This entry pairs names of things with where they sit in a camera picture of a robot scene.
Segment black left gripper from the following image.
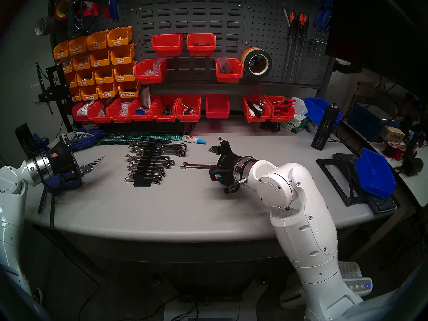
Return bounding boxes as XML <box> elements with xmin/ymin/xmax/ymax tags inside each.
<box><xmin>47</xmin><ymin>131</ymin><xmax>105</xmax><ymax>185</ymax></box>

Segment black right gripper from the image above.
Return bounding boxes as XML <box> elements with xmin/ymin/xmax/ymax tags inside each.
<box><xmin>208</xmin><ymin>140</ymin><xmax>246</xmax><ymax>188</ymax></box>

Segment white super glue bottle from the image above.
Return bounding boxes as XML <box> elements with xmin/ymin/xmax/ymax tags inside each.
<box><xmin>182</xmin><ymin>134</ymin><xmax>207</xmax><ymax>145</ymax></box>

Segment red storage bin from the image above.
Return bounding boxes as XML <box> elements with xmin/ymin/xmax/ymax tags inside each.
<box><xmin>176</xmin><ymin>95</ymin><xmax>202</xmax><ymax>122</ymax></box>
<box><xmin>128</xmin><ymin>97</ymin><xmax>153</xmax><ymax>122</ymax></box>
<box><xmin>72</xmin><ymin>101</ymin><xmax>91</xmax><ymax>122</ymax></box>
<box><xmin>206</xmin><ymin>94</ymin><xmax>230</xmax><ymax>119</ymax></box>
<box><xmin>264</xmin><ymin>96</ymin><xmax>296</xmax><ymax>122</ymax></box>
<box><xmin>242</xmin><ymin>95</ymin><xmax>271</xmax><ymax>123</ymax></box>
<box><xmin>186</xmin><ymin>33</ymin><xmax>217</xmax><ymax>57</ymax></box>
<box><xmin>87</xmin><ymin>100</ymin><xmax>111</xmax><ymax>124</ymax></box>
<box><xmin>106</xmin><ymin>97</ymin><xmax>131</xmax><ymax>123</ymax></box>
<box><xmin>150</xmin><ymin>95</ymin><xmax>180</xmax><ymax>122</ymax></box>
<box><xmin>151</xmin><ymin>34</ymin><xmax>184</xmax><ymax>57</ymax></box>
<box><xmin>134</xmin><ymin>59</ymin><xmax>167</xmax><ymax>84</ymax></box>
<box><xmin>215</xmin><ymin>58</ymin><xmax>244</xmax><ymax>83</ymax></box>

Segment large chrome combination wrench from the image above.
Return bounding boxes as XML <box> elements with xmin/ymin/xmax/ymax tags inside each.
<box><xmin>133</xmin><ymin>149</ymin><xmax>187</xmax><ymax>157</ymax></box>
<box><xmin>129</xmin><ymin>142</ymin><xmax>188</xmax><ymax>149</ymax></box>
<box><xmin>130</xmin><ymin>146</ymin><xmax>187</xmax><ymax>153</ymax></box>

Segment green cutting mat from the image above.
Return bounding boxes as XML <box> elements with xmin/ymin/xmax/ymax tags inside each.
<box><xmin>95</xmin><ymin>132</ymin><xmax>184</xmax><ymax>146</ymax></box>

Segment black cylinder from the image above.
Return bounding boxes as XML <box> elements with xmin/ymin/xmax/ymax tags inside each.
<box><xmin>14</xmin><ymin>123</ymin><xmax>37</xmax><ymax>157</ymax></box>

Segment yellow screw bin M2.5-5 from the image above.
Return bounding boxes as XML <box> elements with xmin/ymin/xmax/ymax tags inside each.
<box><xmin>97</xmin><ymin>82</ymin><xmax>120</xmax><ymax>99</ymax></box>

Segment black wrench holder rack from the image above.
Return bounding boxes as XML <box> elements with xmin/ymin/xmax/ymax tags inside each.
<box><xmin>133</xmin><ymin>141</ymin><xmax>159</xmax><ymax>188</ymax></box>

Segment black helping hand stand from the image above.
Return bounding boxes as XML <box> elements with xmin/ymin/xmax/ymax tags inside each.
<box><xmin>35</xmin><ymin>63</ymin><xmax>76</xmax><ymax>132</ymax></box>

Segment green white glove box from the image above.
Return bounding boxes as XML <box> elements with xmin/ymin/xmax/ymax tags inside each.
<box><xmin>280</xmin><ymin>114</ymin><xmax>310</xmax><ymax>134</ymax></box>

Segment yellow screw bin M4 HEX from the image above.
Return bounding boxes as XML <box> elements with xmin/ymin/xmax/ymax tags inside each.
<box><xmin>118</xmin><ymin>80</ymin><xmax>141</xmax><ymax>98</ymax></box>

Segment yellow screw bin M3-8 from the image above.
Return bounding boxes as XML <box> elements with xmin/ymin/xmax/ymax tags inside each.
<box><xmin>94</xmin><ymin>66</ymin><xmax>116</xmax><ymax>84</ymax></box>

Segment white plastic bag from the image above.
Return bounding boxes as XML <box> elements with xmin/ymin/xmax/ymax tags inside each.
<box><xmin>291</xmin><ymin>97</ymin><xmax>308</xmax><ymax>116</ymax></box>

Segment yellow screw bin M3-6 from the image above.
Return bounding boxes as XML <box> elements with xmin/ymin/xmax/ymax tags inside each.
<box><xmin>114</xmin><ymin>61</ymin><xmax>137</xmax><ymax>82</ymax></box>

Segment large orange white tape roll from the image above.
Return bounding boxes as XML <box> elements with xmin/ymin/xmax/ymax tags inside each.
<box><xmin>241</xmin><ymin>47</ymin><xmax>273</xmax><ymax>78</ymax></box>

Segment yellow screw bin M4-6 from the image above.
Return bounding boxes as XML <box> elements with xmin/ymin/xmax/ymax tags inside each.
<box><xmin>89</xmin><ymin>48</ymin><xmax>112</xmax><ymax>67</ymax></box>

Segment blue storage bin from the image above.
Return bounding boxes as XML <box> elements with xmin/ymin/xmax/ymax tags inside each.
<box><xmin>304</xmin><ymin>97</ymin><xmax>342</xmax><ymax>125</ymax></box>
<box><xmin>355</xmin><ymin>148</ymin><xmax>397</xmax><ymax>200</ymax></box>

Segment yellow screw bin M3-4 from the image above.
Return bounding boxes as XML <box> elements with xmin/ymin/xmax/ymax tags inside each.
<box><xmin>110</xmin><ymin>43</ymin><xmax>136</xmax><ymax>65</ymax></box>

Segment black water bottle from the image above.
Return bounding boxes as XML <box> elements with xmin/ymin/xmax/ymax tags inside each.
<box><xmin>311</xmin><ymin>102</ymin><xmax>341</xmax><ymax>151</ymax></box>

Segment yellow screw bin M3X8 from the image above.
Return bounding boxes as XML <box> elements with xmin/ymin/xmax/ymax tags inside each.
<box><xmin>86</xmin><ymin>30</ymin><xmax>110</xmax><ymax>50</ymax></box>

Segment yellow screw bin M3X6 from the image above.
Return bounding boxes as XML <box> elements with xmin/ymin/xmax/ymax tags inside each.
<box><xmin>107</xmin><ymin>26</ymin><xmax>133</xmax><ymax>47</ymax></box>

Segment black metal clamp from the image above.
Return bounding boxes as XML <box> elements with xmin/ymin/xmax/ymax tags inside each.
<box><xmin>67</xmin><ymin>0</ymin><xmax>97</xmax><ymax>38</ymax></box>

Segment black pegboard hook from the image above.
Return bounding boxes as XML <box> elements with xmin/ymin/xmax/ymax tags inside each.
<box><xmin>307</xmin><ymin>39</ymin><xmax>328</xmax><ymax>53</ymax></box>

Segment red yellow tape roll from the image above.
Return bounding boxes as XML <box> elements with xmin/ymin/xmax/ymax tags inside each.
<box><xmin>53</xmin><ymin>0</ymin><xmax>73</xmax><ymax>21</ymax></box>

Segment red white tool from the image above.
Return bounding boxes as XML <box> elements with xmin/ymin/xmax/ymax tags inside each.
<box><xmin>80</xmin><ymin>1</ymin><xmax>101</xmax><ymax>17</ymax></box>

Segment dark blue crate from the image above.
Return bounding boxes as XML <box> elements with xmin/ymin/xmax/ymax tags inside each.
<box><xmin>348</xmin><ymin>103</ymin><xmax>402</xmax><ymax>140</ymax></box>

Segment black keyboard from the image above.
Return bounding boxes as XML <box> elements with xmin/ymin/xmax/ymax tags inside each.
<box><xmin>332</xmin><ymin>152</ymin><xmax>398</xmax><ymax>214</ymax></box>

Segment small cardboard box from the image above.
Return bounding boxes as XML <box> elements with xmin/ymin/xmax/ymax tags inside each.
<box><xmin>381</xmin><ymin>126</ymin><xmax>406</xmax><ymax>143</ymax></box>

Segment black monitor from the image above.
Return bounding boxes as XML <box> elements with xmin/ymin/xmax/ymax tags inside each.
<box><xmin>325</xmin><ymin>0</ymin><xmax>428</xmax><ymax>100</ymax></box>

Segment white air purifier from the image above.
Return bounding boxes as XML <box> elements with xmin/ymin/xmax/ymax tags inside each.
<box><xmin>279</xmin><ymin>261</ymin><xmax>373</xmax><ymax>309</ymax></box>

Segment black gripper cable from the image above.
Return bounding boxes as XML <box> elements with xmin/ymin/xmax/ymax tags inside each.
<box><xmin>223</xmin><ymin>177</ymin><xmax>249</xmax><ymax>194</ymax></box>

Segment red handled tools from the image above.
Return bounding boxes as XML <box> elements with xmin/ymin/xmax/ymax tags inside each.
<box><xmin>272</xmin><ymin>98</ymin><xmax>297</xmax><ymax>112</ymax></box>

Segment black frame stand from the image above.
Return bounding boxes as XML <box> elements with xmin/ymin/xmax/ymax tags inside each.
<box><xmin>316</xmin><ymin>158</ymin><xmax>366</xmax><ymax>207</ymax></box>

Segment grey duct tape roll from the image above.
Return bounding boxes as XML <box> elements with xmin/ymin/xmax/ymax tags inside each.
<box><xmin>35</xmin><ymin>17</ymin><xmax>56</xmax><ymax>36</ymax></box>

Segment orange black handled screwdriver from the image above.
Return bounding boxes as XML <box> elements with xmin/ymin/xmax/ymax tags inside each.
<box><xmin>291</xmin><ymin>13</ymin><xmax>306</xmax><ymax>82</ymax></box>
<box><xmin>298</xmin><ymin>13</ymin><xmax>310</xmax><ymax>81</ymax></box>
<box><xmin>284</xmin><ymin>11</ymin><xmax>297</xmax><ymax>82</ymax></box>

